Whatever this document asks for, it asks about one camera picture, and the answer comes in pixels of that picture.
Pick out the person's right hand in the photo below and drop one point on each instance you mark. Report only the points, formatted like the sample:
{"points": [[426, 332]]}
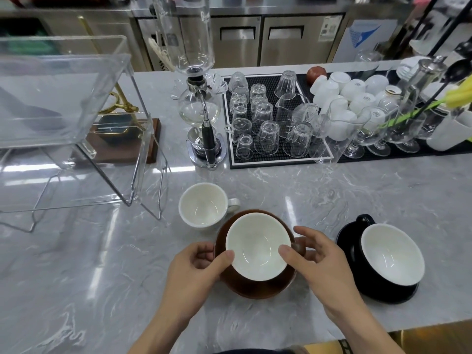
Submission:
{"points": [[324, 276]]}

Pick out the person's left hand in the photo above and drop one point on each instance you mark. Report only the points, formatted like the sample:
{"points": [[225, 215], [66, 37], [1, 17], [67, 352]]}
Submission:
{"points": [[188, 287]]}

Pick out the black saucer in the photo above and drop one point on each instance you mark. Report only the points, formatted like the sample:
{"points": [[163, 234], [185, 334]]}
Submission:
{"points": [[387, 296]]}

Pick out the brown saucer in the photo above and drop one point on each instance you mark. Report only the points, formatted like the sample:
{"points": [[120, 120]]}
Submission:
{"points": [[254, 291]]}

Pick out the black coffee cup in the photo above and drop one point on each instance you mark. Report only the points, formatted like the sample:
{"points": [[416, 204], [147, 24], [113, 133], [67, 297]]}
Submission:
{"points": [[391, 254]]}

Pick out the brown coffee cup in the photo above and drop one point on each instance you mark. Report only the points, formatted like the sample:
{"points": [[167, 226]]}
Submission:
{"points": [[258, 247]]}

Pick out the white coffee cup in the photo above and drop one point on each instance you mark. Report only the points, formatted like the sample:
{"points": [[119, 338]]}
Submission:
{"points": [[203, 204]]}

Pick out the clear acrylic two-tier shelf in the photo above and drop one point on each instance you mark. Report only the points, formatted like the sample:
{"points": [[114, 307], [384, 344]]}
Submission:
{"points": [[44, 92]]}

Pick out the person's left forearm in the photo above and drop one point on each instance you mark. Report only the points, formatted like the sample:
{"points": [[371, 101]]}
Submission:
{"points": [[158, 335]]}

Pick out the glass siphon coffee maker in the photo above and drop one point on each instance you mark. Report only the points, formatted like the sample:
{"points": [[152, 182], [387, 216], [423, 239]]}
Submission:
{"points": [[188, 36]]}

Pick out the white-bordered black bar mat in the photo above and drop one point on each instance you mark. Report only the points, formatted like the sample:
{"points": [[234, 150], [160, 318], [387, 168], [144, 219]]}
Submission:
{"points": [[276, 160]]}

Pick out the tan wooden stool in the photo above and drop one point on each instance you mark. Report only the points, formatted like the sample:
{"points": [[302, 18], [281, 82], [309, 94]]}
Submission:
{"points": [[435, 342]]}

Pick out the large clear glass pitcher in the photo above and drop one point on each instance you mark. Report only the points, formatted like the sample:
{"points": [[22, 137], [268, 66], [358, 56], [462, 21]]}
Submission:
{"points": [[339, 140]]}

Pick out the long black bar mat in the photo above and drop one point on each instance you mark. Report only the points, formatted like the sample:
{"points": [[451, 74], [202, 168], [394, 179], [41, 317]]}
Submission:
{"points": [[398, 155]]}

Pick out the cluster of clear stemmed glasses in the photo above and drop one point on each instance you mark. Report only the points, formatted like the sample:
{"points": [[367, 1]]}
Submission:
{"points": [[380, 145]]}

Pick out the cluster of clear glass tumblers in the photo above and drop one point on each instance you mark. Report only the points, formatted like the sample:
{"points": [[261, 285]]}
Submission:
{"points": [[267, 138]]}

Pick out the wooden brass pour-over stand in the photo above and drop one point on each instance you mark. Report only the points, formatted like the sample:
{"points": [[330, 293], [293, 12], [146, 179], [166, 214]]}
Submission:
{"points": [[153, 140]]}

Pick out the small clear glass pitcher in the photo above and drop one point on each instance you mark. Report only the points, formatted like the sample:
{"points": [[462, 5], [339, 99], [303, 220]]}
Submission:
{"points": [[289, 110]]}

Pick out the cluster of white ceramic cups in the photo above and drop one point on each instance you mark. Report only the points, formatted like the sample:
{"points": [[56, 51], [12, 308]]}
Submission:
{"points": [[354, 88]]}

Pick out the white ceramic vase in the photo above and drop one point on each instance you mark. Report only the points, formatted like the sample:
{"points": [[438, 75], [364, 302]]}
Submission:
{"points": [[450, 132]]}

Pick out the red-brown clay teapot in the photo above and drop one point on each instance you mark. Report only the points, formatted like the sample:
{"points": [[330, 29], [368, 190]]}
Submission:
{"points": [[316, 74]]}

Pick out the large clear wine glass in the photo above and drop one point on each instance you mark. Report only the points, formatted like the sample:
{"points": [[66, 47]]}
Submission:
{"points": [[368, 60]]}

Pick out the glass pot steel lid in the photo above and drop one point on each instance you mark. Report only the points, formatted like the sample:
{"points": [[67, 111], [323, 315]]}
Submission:
{"points": [[424, 79]]}

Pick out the stack of white plates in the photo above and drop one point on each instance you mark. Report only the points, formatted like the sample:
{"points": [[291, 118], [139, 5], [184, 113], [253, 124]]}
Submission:
{"points": [[411, 68]]}

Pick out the yellow flower green stem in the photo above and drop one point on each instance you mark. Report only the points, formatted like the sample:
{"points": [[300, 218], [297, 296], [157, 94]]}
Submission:
{"points": [[461, 95]]}

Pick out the white appliance blue logo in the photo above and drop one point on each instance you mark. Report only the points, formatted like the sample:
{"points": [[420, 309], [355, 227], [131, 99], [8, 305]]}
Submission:
{"points": [[361, 51]]}

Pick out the stainless steel cabinet unit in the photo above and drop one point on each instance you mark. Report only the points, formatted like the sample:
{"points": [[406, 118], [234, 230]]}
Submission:
{"points": [[280, 51]]}

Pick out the bamboo stirring paddle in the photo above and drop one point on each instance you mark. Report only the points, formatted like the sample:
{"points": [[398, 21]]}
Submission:
{"points": [[160, 55]]}

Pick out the black metal storage rack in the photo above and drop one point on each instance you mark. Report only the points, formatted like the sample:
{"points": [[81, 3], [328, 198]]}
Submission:
{"points": [[416, 27]]}

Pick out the black metal lattice frame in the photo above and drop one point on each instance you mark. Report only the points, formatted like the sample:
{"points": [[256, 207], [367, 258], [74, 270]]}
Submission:
{"points": [[345, 347]]}

